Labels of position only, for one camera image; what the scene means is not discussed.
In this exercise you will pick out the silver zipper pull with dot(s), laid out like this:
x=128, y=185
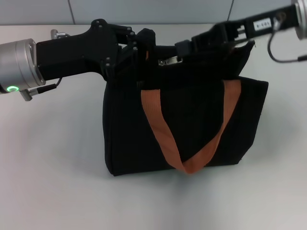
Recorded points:
x=168, y=61

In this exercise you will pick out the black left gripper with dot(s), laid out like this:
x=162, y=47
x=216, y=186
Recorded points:
x=76, y=55

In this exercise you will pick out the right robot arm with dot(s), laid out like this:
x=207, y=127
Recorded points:
x=301, y=19

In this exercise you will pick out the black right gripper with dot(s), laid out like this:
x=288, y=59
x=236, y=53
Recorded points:
x=244, y=28

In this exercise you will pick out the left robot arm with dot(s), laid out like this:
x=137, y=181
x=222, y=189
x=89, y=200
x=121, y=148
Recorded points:
x=16, y=64

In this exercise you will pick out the silver plug connector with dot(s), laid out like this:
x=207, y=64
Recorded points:
x=58, y=34

